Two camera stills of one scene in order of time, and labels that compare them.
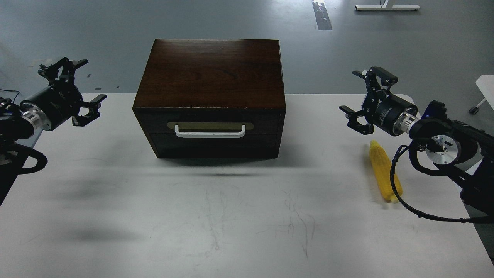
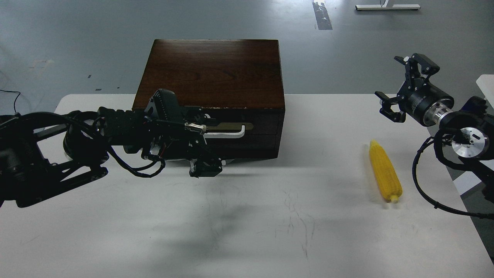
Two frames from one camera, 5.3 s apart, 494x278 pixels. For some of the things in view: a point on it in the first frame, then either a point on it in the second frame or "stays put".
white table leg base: [383, 7] stays put
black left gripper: [53, 105] to [172, 132]
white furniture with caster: [485, 83] stays put
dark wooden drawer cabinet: [212, 98] stays put
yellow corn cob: [382, 166] stays put
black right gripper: [393, 114] to [418, 98]
